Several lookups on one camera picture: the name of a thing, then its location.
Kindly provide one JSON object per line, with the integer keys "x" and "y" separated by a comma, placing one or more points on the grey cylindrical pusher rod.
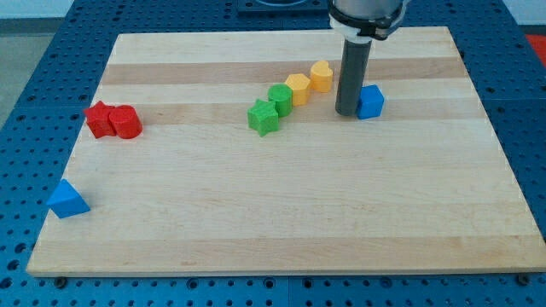
{"x": 352, "y": 71}

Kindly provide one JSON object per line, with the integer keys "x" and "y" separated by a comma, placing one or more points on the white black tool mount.
{"x": 360, "y": 22}

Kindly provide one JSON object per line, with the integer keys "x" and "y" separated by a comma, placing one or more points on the blue cube block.
{"x": 371, "y": 102}

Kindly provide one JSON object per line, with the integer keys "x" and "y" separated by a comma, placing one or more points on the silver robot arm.
{"x": 360, "y": 22}

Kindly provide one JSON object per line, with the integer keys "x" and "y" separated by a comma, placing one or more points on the yellow heart block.
{"x": 321, "y": 77}

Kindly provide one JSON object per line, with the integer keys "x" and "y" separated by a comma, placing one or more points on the yellow hexagon block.
{"x": 300, "y": 85}

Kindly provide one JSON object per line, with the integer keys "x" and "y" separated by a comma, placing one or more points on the green cylinder block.
{"x": 281, "y": 95}

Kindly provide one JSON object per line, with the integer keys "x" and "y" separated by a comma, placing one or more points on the green star block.
{"x": 263, "y": 117}

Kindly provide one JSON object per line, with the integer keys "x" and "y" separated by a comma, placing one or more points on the wooden board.
{"x": 425, "y": 188}

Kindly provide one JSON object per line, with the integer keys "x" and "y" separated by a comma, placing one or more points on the red cylinder block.
{"x": 125, "y": 122}

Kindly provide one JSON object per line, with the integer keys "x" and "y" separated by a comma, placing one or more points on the red star block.
{"x": 97, "y": 119}

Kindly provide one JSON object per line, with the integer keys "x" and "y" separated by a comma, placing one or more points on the blue triangle block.
{"x": 65, "y": 201}

